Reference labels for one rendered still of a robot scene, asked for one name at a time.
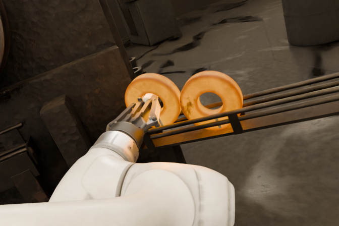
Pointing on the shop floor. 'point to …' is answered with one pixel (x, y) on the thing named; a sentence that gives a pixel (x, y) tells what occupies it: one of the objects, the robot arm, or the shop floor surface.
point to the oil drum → (310, 6)
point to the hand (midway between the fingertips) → (151, 96)
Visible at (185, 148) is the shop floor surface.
